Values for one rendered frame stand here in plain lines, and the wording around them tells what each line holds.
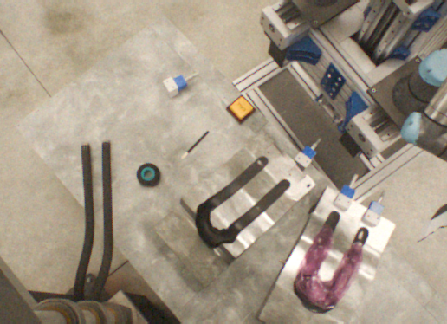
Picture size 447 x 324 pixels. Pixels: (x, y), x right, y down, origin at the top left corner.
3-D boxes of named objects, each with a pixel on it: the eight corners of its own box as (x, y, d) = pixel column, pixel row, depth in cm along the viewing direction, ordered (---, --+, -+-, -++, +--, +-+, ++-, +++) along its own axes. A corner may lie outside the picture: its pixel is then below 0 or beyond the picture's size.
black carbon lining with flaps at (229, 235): (261, 154, 170) (264, 145, 161) (294, 188, 167) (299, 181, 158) (185, 222, 163) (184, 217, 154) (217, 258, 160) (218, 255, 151)
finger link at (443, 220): (411, 246, 110) (447, 228, 111) (419, 241, 105) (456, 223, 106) (404, 234, 111) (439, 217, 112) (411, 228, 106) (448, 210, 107)
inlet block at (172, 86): (194, 71, 186) (194, 65, 181) (201, 82, 185) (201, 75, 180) (164, 87, 184) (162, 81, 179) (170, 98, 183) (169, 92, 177)
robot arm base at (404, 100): (417, 68, 163) (430, 53, 153) (447, 102, 160) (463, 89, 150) (382, 92, 160) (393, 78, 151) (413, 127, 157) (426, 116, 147)
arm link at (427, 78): (417, 60, 153) (437, 36, 140) (457, 80, 151) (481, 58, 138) (402, 90, 150) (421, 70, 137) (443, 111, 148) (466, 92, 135)
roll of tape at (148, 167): (134, 183, 173) (132, 181, 170) (142, 162, 175) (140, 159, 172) (156, 190, 172) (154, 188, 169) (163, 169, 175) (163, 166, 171)
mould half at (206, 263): (260, 138, 179) (264, 125, 166) (310, 190, 175) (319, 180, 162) (154, 230, 169) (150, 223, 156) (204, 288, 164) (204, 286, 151)
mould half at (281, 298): (323, 190, 175) (331, 182, 164) (390, 227, 172) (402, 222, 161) (254, 317, 162) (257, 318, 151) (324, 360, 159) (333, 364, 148)
